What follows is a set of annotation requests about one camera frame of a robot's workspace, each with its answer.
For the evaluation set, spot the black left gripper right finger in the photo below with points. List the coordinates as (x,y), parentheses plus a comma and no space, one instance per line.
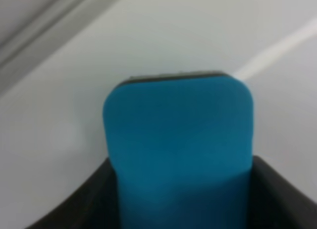
(274,203)

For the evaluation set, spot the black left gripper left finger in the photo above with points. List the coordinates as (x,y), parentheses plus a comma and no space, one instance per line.
(94,205)

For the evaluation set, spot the blue whiteboard eraser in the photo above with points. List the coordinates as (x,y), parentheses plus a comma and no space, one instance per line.
(182,152)

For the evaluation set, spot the white whiteboard with aluminium frame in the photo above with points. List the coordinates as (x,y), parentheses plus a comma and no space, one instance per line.
(51,132)

